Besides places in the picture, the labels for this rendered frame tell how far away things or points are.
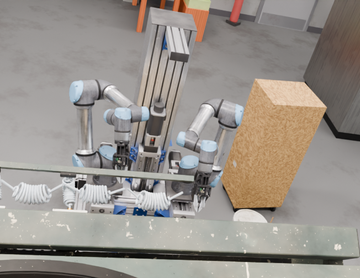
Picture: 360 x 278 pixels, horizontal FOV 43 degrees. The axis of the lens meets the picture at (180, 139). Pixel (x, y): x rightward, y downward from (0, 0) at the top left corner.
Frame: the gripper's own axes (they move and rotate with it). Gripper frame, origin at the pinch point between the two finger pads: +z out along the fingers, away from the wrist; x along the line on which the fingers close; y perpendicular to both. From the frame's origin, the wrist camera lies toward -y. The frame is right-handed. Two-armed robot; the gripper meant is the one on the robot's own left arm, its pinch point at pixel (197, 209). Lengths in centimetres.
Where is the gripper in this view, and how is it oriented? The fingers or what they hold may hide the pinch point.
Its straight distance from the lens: 232.1
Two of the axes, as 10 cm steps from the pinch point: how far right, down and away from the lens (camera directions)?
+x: 9.8, 1.3, 1.8
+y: 1.6, 1.4, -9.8
